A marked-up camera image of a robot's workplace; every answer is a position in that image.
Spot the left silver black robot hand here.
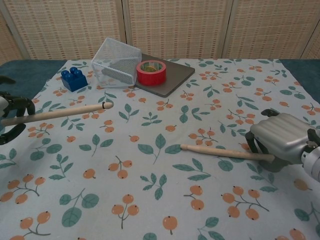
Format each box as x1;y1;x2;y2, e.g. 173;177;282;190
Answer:
0;74;36;146

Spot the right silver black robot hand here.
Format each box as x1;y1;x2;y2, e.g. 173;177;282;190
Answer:
246;108;320;174

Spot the wooden drumstick with black ring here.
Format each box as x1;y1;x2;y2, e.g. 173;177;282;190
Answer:
1;101;114;127

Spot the plain wooden drumstick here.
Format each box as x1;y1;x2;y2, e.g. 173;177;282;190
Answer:
180;143;275;162

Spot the blue toy building brick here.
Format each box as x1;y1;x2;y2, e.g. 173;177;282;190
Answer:
60;66;89;93

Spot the woven bamboo screen panel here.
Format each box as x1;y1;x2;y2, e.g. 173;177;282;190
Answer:
0;11;23;64
0;0;128;61
223;0;320;60
301;31;320;60
121;0;235;60

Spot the grey closed laptop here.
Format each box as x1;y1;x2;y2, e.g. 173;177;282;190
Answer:
134;53;196;98

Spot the floral leaf berry tablecloth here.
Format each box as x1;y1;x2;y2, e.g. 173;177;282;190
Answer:
0;58;320;240

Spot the red tape roll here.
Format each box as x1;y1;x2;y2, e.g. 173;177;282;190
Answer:
136;60;167;87

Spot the white wire mesh basket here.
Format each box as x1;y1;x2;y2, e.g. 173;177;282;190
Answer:
91;37;142;90

